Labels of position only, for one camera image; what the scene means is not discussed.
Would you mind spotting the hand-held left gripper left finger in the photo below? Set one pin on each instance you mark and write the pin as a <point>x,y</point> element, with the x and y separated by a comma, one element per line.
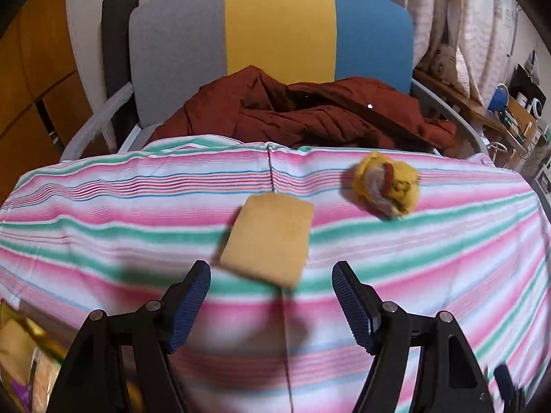
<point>189,309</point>

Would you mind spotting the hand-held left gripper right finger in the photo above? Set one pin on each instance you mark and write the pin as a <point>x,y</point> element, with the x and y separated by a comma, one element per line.
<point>351,309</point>

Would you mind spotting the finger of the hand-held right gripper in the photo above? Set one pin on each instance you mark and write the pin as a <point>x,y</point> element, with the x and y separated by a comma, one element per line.
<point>503,382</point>

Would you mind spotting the yellow sponge block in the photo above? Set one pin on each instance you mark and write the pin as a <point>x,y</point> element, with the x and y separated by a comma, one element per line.
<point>269,241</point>

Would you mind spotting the gold metal tin box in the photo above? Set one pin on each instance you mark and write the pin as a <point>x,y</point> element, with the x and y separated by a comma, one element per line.
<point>43,340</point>

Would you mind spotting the large green-edged cracker packet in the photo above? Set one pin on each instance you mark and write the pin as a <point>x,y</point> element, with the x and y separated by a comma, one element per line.
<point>43,380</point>

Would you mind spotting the purple snack packet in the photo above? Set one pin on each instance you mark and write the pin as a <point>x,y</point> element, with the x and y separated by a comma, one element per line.
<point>19,398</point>

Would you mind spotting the pink green striped tablecloth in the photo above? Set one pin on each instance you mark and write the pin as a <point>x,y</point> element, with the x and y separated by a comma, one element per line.
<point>129,232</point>

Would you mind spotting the yellow bear-face snack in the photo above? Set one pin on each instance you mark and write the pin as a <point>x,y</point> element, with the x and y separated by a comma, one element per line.
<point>387,180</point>

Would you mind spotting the dark red jacket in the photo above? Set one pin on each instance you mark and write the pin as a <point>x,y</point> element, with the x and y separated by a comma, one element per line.
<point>310,116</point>

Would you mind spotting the wooden side table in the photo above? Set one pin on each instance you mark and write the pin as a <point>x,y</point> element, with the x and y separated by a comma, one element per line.
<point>473,109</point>

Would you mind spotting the blue round object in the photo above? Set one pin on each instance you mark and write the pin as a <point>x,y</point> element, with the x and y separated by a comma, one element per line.
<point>499,97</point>

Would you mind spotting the white round device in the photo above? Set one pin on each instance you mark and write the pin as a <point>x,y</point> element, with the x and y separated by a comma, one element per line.
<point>536,106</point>

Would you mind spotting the orange wooden wardrobe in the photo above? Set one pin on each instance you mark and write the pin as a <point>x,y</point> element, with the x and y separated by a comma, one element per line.
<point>38,73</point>

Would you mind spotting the black cabinet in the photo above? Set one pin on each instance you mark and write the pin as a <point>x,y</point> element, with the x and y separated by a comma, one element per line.
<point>525,81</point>

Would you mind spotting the grey yellow blue chair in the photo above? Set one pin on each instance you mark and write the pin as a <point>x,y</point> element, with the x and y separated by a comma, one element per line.
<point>275,26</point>

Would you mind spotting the pink patterned curtain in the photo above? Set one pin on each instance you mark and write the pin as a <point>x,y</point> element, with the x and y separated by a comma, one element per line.
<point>465,17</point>

